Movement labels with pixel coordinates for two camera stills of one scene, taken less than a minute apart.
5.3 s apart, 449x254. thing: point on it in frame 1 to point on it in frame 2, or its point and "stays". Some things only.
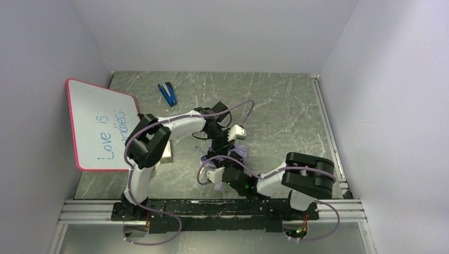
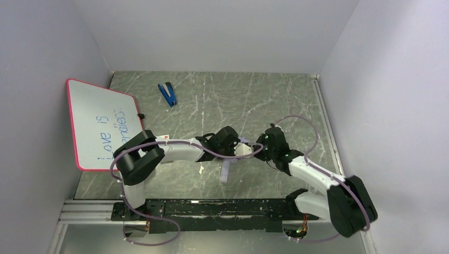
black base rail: [212, 215] stays
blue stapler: [168, 93] stays
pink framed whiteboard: [102, 120] stays
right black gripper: [224, 162] to [269, 142]
